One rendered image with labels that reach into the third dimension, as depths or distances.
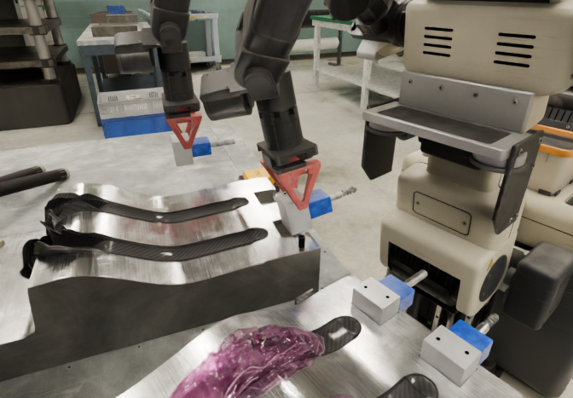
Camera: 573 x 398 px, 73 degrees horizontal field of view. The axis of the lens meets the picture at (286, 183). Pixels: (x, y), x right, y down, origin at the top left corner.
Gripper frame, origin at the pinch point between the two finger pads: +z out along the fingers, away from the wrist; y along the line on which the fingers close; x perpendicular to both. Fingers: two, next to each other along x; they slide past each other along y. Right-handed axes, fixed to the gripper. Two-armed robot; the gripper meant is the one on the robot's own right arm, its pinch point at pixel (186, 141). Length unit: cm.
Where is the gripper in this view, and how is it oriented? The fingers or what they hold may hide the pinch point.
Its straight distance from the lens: 84.1
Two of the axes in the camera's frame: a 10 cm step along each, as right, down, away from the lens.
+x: 9.4, -1.7, 2.9
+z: 0.2, 8.9, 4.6
